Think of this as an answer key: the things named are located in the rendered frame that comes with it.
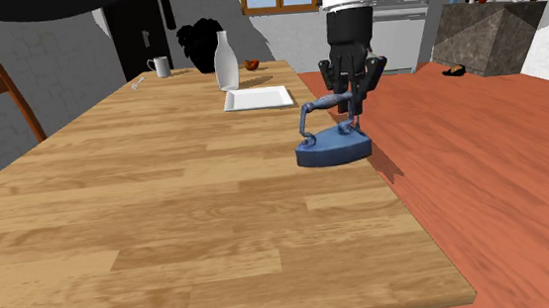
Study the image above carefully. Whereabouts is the white square plate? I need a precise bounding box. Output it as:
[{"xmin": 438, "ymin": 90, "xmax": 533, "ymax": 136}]
[{"xmin": 221, "ymin": 84, "xmax": 296, "ymax": 114}]

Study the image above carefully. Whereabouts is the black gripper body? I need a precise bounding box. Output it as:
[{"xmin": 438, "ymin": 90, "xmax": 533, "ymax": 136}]
[{"xmin": 324, "ymin": 4, "xmax": 380, "ymax": 85}]

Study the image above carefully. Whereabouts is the dark shoe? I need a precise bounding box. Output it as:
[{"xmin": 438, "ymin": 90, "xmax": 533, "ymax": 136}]
[{"xmin": 440, "ymin": 63, "xmax": 468, "ymax": 79}]

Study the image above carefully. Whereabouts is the white bottle vase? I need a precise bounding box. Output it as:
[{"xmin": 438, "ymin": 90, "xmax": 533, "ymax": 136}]
[{"xmin": 210, "ymin": 29, "xmax": 241, "ymax": 94}]

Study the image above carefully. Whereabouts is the black door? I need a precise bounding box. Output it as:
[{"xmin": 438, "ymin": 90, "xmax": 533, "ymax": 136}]
[{"xmin": 100, "ymin": 0, "xmax": 181, "ymax": 84}]

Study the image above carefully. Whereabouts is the white kitchen appliance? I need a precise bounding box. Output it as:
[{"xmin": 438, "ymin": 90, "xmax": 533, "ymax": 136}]
[{"xmin": 369, "ymin": 0, "xmax": 435, "ymax": 77}]

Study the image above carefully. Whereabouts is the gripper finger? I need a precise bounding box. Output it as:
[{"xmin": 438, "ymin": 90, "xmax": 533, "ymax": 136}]
[
  {"xmin": 346, "ymin": 53, "xmax": 393, "ymax": 118},
  {"xmin": 317, "ymin": 56, "xmax": 352, "ymax": 117}
]

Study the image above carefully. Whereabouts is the stone kitchen counter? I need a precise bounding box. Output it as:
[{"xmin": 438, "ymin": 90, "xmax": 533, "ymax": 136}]
[{"xmin": 427, "ymin": 0, "xmax": 549, "ymax": 82}]

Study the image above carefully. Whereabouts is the silver fork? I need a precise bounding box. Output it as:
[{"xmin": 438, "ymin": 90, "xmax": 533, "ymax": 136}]
[{"xmin": 129, "ymin": 75, "xmax": 148, "ymax": 93}]

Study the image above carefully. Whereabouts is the blue iron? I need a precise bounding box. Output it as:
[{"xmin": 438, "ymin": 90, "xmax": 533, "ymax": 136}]
[{"xmin": 290, "ymin": 90, "xmax": 375, "ymax": 170}]

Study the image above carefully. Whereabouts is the brown wooden chair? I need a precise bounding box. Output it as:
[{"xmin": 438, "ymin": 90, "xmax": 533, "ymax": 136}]
[{"xmin": 0, "ymin": 33, "xmax": 50, "ymax": 147}]

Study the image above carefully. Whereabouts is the wooden table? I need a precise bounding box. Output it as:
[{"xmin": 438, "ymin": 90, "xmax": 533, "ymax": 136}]
[{"xmin": 0, "ymin": 46, "xmax": 479, "ymax": 308}]

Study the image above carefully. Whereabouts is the white mug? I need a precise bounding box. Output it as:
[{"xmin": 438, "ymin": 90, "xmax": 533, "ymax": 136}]
[{"xmin": 146, "ymin": 55, "xmax": 172, "ymax": 80}]

